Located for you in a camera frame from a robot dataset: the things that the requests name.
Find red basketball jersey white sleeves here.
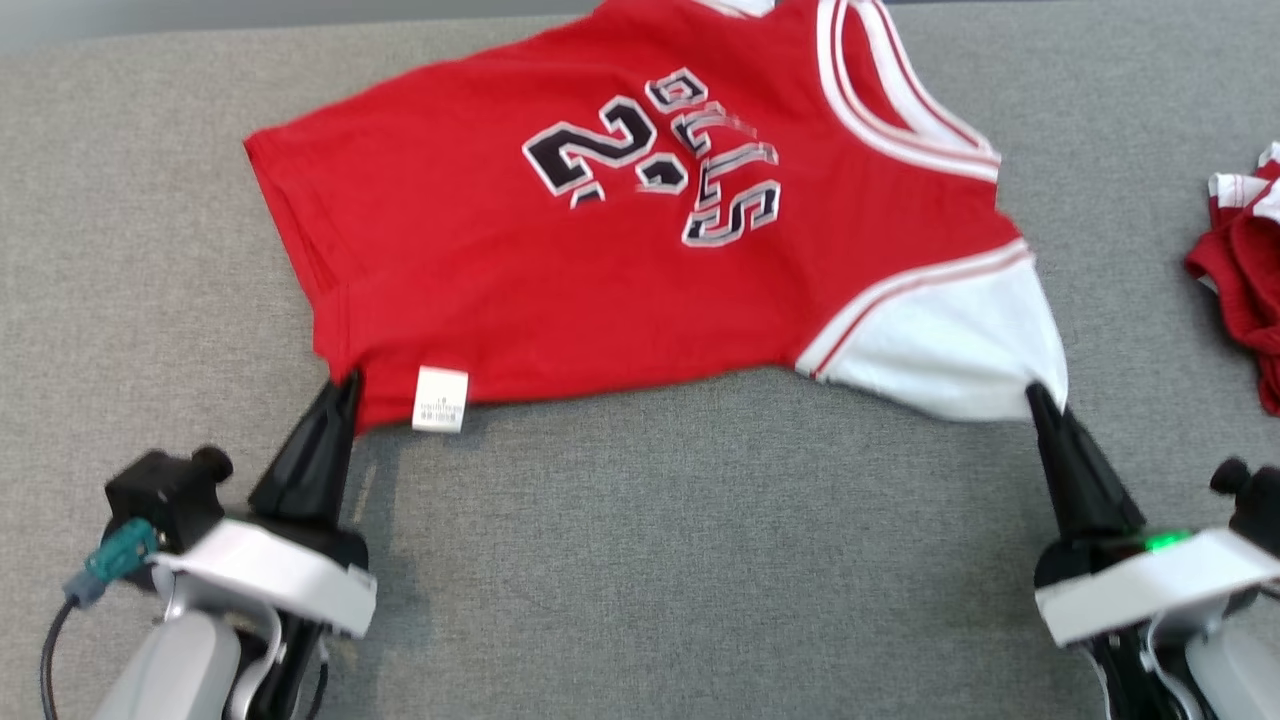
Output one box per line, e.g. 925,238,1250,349
243,0,1069,436

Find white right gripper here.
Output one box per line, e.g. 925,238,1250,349
1027,385,1280,649

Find black left camera cable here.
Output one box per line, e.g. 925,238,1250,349
38,598,81,720

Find teal left camera connector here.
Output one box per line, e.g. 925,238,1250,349
62,518,159,611

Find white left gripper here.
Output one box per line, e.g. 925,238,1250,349
150,372,379,639

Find red shorts with white stripe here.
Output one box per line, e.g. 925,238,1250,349
1185,142,1280,416

